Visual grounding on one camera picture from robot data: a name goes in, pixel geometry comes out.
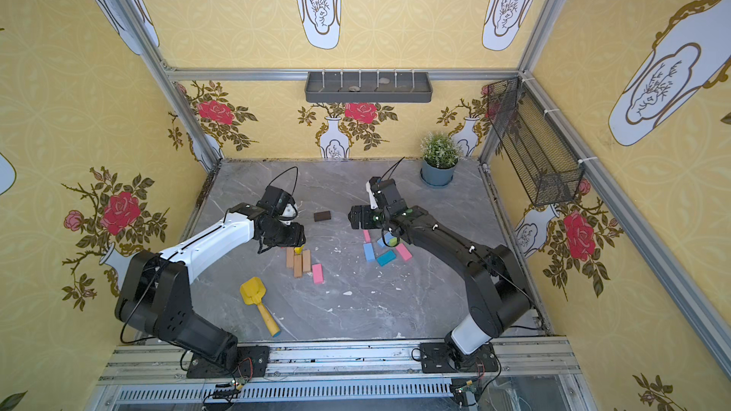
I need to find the yellow toy shovel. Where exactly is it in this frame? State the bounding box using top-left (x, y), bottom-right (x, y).
top-left (240, 277), bottom-right (281, 337)

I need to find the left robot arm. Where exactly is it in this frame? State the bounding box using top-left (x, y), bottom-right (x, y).
top-left (115, 201), bottom-right (306, 371)

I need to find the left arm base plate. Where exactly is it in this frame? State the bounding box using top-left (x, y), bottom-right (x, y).
top-left (187, 344), bottom-right (270, 380)

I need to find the teal block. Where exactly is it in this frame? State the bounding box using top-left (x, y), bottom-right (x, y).
top-left (376, 250), bottom-right (397, 266)

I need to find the green artificial plant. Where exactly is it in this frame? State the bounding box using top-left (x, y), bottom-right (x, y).
top-left (421, 132), bottom-right (462, 169)

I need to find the dark brown block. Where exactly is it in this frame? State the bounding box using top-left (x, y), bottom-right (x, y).
top-left (313, 210), bottom-right (332, 222)

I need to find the grey wall shelf tray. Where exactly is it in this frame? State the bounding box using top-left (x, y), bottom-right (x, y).
top-left (305, 70), bottom-right (434, 104)

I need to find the aluminium rail frame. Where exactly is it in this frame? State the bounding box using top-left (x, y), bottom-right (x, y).
top-left (88, 337), bottom-right (596, 410)

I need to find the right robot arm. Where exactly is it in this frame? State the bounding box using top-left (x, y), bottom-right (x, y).
top-left (348, 205), bottom-right (535, 356)

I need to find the natural wood block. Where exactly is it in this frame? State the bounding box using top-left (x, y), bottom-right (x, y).
top-left (293, 254), bottom-right (304, 279)
top-left (302, 249), bottom-right (312, 273)
top-left (286, 247), bottom-right (295, 269)

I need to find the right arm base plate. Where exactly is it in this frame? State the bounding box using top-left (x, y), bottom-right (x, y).
top-left (411, 342), bottom-right (500, 376)

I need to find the light blue long block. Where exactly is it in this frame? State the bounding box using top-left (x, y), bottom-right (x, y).
top-left (363, 243), bottom-right (376, 263)

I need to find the black wire mesh basket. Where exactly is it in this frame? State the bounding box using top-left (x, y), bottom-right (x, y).
top-left (487, 78), bottom-right (584, 207)

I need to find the blue plant pot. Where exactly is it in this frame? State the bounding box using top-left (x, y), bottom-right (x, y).
top-left (420, 160), bottom-right (456, 188)

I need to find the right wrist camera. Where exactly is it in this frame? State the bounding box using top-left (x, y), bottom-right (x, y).
top-left (367, 176), bottom-right (407, 211)

